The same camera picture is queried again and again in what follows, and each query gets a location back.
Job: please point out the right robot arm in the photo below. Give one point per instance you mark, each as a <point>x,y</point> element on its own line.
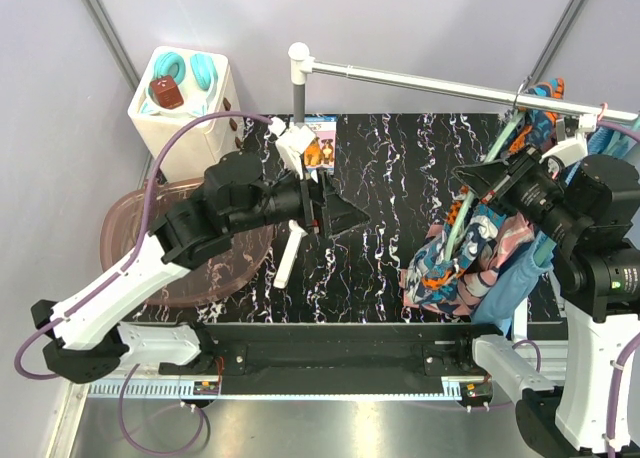
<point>598,271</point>

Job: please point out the blue knitted garment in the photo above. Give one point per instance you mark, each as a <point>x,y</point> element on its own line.
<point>610,142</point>

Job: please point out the teal cat ear headphones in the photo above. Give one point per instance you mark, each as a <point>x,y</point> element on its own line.
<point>197,78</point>

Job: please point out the silver clothes rack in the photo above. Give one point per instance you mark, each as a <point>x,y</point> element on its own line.
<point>582,202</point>

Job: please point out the blue orange patterned shorts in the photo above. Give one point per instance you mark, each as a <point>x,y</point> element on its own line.
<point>537,128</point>

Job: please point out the brown cube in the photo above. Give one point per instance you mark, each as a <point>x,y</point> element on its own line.
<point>166,93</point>

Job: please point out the pink patterned shorts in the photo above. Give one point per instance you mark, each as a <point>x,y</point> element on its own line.
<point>457,287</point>

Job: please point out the dog picture book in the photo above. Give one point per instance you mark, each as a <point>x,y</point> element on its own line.
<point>321,152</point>

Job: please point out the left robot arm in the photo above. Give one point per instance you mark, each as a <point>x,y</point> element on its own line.
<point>88,336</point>

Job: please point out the pink translucent plastic basin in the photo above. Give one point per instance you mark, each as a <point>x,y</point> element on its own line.
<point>217,279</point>

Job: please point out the pink wire hanger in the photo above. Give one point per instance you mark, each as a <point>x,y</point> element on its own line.
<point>603,109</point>

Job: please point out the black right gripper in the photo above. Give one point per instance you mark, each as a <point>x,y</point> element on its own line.
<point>495,180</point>

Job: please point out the white storage box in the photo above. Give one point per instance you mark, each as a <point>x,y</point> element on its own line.
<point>205,144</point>

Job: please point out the light blue shorts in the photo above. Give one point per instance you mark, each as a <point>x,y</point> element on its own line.
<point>515,282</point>

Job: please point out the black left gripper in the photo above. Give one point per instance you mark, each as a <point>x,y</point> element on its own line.
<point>326,210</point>

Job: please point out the mint green hanger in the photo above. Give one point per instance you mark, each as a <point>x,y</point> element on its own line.
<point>470,197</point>

